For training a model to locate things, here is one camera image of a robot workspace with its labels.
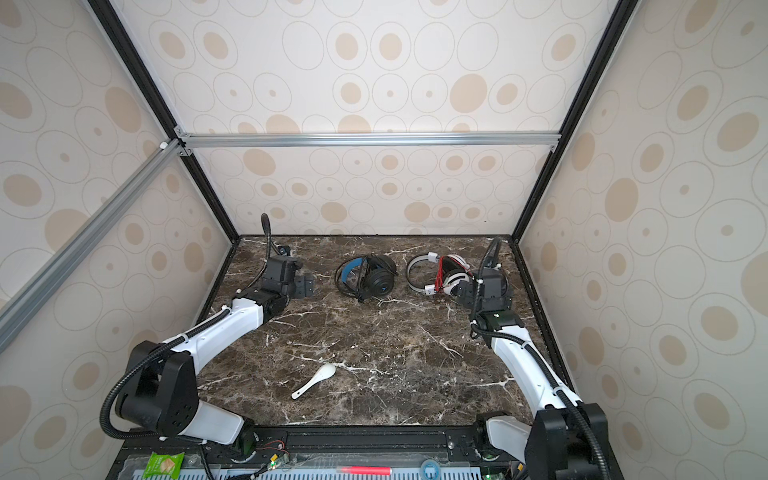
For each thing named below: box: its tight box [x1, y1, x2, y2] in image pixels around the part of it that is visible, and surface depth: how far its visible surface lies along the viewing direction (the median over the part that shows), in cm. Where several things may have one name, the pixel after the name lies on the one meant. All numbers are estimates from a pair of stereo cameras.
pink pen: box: [336, 466, 393, 476], surface depth 72 cm
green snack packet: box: [143, 451, 185, 480], surface depth 71 cm
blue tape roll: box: [420, 459, 441, 480], surface depth 71 cm
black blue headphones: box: [334, 254, 398, 301], surface depth 102 cm
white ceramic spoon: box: [291, 363, 337, 399], surface depth 85 cm
